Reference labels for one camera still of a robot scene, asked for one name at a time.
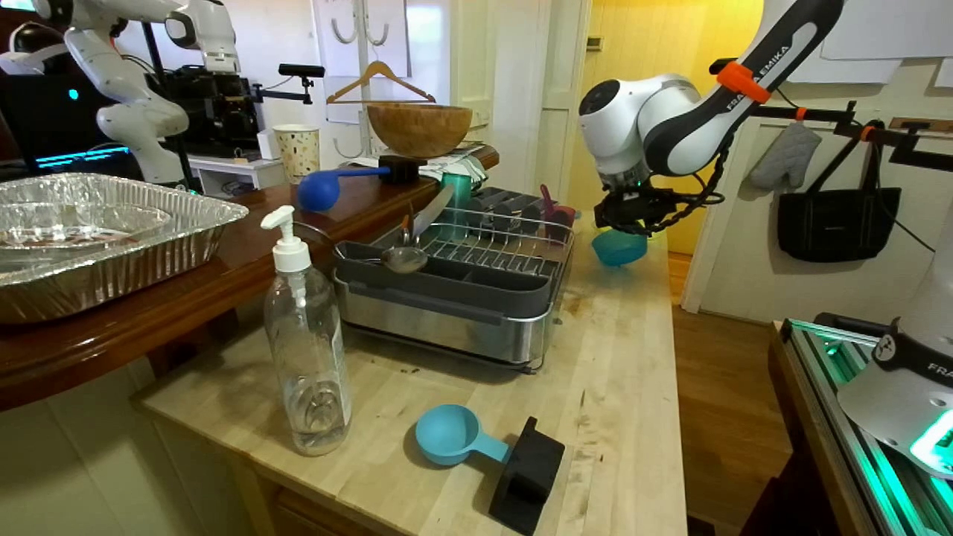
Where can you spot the clear pump soap bottle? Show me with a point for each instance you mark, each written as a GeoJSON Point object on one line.
{"type": "Point", "coordinates": [305, 338]}

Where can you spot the steel dish drying rack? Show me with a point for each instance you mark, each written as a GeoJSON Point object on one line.
{"type": "Point", "coordinates": [489, 287]}

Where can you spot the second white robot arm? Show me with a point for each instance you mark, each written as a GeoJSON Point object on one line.
{"type": "Point", "coordinates": [139, 116]}

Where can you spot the wooden clothes hanger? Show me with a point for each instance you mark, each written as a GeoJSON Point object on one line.
{"type": "Point", "coordinates": [373, 74]}

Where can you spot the teal plastic cup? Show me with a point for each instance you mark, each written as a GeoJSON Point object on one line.
{"type": "Point", "coordinates": [461, 189]}

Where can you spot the aluminium foil tray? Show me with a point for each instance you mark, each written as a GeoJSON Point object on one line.
{"type": "Point", "coordinates": [80, 238]}

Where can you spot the black scoop holder block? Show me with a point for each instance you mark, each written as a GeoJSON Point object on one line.
{"type": "Point", "coordinates": [525, 479]}

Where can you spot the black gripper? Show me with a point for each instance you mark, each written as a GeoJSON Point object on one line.
{"type": "Point", "coordinates": [644, 210]}

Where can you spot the wooden bowl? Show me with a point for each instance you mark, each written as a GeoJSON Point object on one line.
{"type": "Point", "coordinates": [418, 128]}

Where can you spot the dark wooden side table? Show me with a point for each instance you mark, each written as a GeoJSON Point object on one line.
{"type": "Point", "coordinates": [39, 360]}

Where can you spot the grey oven mitt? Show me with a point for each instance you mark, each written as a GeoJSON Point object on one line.
{"type": "Point", "coordinates": [788, 159]}

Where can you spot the patterned paper cup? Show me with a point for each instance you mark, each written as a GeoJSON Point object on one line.
{"type": "Point", "coordinates": [300, 149]}

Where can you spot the dark blue round scoop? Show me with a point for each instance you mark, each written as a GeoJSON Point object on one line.
{"type": "Point", "coordinates": [324, 189]}

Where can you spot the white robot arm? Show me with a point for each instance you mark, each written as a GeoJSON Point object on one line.
{"type": "Point", "coordinates": [660, 146]}

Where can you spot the blue measuring scoop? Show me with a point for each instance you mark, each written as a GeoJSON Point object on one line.
{"type": "Point", "coordinates": [452, 435]}

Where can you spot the metal ladle in rack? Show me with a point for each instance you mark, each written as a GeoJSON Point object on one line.
{"type": "Point", "coordinates": [400, 256]}

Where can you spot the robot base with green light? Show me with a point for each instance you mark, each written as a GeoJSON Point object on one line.
{"type": "Point", "coordinates": [890, 400]}

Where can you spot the black hanging bag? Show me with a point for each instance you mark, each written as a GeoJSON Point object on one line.
{"type": "Point", "coordinates": [841, 225]}

